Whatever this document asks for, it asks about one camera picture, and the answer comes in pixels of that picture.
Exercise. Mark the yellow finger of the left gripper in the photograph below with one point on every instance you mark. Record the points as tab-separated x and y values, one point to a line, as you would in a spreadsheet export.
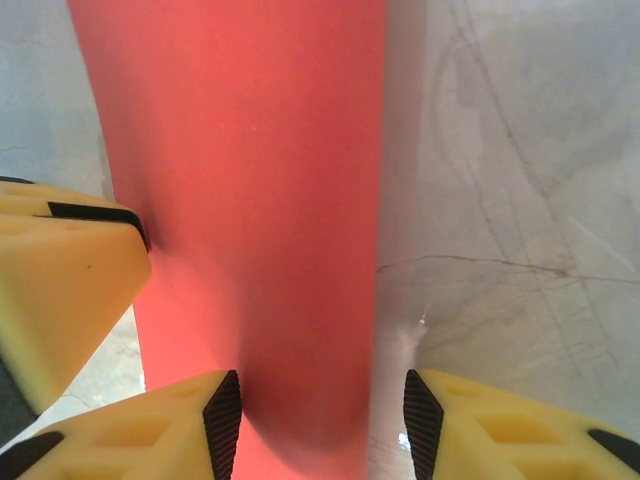
65	280

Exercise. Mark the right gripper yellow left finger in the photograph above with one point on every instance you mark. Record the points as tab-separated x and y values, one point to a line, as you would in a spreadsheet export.
125	440

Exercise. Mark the red paper sheet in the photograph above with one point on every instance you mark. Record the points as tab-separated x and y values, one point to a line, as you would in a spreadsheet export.
240	175

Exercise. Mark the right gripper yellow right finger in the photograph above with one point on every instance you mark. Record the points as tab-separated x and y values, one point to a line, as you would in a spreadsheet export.
500	440

